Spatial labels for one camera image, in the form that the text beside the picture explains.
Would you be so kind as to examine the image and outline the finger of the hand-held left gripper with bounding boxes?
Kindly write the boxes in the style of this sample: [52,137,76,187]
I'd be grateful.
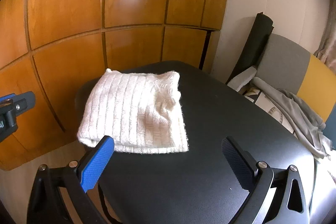
[0,91,36,142]

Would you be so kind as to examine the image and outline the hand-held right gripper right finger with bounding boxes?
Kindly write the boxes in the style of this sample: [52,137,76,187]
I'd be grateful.
[221,136,310,224]

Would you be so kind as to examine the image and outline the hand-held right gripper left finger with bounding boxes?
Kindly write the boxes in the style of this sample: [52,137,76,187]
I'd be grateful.
[26,135,124,224]

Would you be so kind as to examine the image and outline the white knitted sweater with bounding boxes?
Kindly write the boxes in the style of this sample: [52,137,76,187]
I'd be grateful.
[77,69,190,155]

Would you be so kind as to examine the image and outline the white printed seat cushion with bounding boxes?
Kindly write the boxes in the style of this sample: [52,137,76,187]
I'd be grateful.
[241,82,300,139]

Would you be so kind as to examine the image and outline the grey garment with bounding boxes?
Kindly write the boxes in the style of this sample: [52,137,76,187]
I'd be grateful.
[252,76,332,160]

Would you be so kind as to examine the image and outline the grey chair armrest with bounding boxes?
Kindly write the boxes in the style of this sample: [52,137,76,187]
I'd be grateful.
[226,67,257,90]

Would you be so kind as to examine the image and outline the wooden wardrobe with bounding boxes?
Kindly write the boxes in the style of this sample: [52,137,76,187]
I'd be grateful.
[0,0,233,172]

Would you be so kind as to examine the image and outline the grey yellow blue chair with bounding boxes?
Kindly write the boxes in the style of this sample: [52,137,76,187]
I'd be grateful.
[256,33,336,140]

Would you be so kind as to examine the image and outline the beige starfish print curtain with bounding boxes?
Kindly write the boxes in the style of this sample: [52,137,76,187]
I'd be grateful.
[314,0,336,77]

